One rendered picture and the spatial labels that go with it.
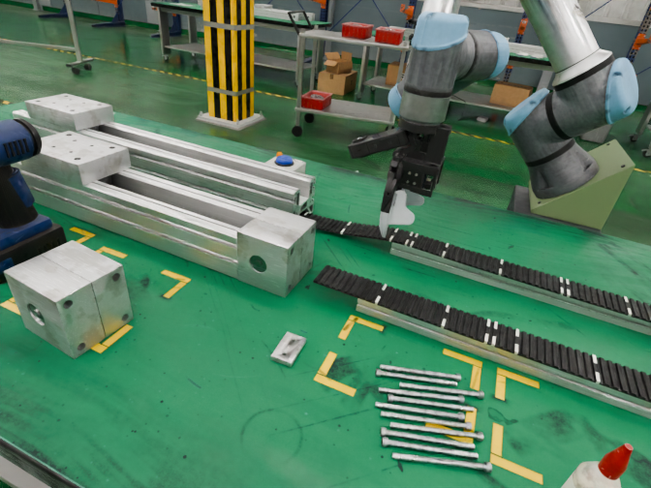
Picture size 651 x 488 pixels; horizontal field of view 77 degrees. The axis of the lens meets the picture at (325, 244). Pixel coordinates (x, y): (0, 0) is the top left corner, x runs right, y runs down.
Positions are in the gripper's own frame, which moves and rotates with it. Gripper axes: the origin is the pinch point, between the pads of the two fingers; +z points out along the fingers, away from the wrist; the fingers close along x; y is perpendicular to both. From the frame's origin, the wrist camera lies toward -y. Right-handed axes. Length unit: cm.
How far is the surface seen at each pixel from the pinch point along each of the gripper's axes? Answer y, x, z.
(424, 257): 8.6, -1.3, 4.3
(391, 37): -83, 286, -8
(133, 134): -66, 2, -2
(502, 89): 8, 477, 45
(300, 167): -25.9, 14.1, 0.1
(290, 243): -9.3, -22.5, -4.0
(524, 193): 26, 49, 6
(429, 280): 10.9, -6.5, 5.6
